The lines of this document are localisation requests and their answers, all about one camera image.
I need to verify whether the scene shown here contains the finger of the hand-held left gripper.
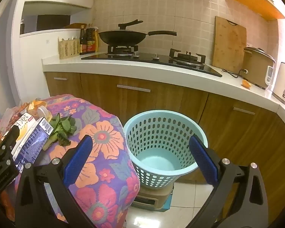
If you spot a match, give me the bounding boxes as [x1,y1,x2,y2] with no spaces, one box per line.
[0,124,21,164]

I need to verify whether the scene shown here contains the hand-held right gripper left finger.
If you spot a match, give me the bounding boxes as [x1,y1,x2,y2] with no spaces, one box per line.
[14,135,98,228]

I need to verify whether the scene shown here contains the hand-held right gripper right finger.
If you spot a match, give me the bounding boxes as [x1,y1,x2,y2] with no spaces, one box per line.
[189,134,269,228]

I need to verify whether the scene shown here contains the clear tea bottle white label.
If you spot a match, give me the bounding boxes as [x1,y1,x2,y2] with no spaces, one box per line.
[11,106,50,156]

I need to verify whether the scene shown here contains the blue and white carton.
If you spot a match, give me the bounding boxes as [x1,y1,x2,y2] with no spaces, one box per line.
[13,117,54,174]

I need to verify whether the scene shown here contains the green leafy vegetable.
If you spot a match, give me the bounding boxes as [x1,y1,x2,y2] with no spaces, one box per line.
[42,114,78,151]

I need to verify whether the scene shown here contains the curled orange peel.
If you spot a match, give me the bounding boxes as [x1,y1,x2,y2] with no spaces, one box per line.
[26,99,48,117]

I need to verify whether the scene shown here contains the light blue perforated basket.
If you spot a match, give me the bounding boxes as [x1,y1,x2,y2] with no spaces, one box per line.
[123,110,208,190]

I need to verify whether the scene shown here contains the clear plastic bag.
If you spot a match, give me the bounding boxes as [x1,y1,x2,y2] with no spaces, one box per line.
[0,106,23,136]

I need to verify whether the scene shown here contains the floral purple cloth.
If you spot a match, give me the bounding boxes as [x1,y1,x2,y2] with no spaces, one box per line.
[0,94,140,228]

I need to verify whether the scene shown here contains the beige plastic stool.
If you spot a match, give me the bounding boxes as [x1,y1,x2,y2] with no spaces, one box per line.
[132,182,175,212]

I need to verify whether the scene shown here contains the narrow wooden cabinet door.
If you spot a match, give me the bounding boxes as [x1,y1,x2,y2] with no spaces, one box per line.
[45,72,83,99]

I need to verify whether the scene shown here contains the wide wooden cabinet door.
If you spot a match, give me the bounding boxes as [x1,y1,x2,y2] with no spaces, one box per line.
[80,73,209,127]

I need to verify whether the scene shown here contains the beige woven utensil basket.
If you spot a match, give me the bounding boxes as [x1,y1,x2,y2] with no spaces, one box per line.
[58,37,81,60]

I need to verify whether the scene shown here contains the beige rice cooker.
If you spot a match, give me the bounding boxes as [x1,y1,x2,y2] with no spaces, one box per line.
[241,47,276,90]

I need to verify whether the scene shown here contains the white electric kettle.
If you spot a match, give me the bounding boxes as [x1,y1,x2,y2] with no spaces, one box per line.
[272,62,285,105]

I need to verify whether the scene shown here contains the black glass gas stove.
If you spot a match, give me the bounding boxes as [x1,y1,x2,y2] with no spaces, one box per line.
[81,45,222,78]

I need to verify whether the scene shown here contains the dark soy sauce bottle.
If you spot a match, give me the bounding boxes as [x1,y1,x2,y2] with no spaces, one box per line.
[79,25,87,55]

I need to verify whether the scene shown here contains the dark sauce bottles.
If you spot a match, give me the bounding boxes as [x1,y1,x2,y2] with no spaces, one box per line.
[85,24,97,54]

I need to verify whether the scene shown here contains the wooden cutting board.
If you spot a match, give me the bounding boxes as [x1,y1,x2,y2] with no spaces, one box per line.
[212,16,247,73]

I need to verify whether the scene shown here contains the brown wooden tray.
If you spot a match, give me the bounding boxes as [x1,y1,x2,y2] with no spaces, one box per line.
[64,23,86,29]

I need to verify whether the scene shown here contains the black wok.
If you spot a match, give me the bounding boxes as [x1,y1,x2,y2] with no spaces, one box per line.
[98,30,177,46]

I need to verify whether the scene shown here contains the black power cord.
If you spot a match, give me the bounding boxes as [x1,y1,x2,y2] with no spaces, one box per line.
[222,68,249,79]

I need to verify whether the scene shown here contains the orange wall cabinet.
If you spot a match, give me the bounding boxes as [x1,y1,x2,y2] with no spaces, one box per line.
[223,0,285,21]

